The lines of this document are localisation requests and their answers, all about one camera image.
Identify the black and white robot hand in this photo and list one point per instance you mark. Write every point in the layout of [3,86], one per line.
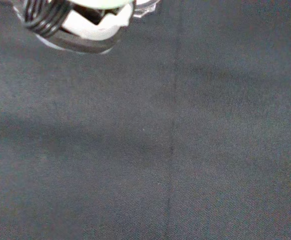
[95,27]

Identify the black bench cloth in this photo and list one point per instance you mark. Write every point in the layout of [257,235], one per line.
[145,140]

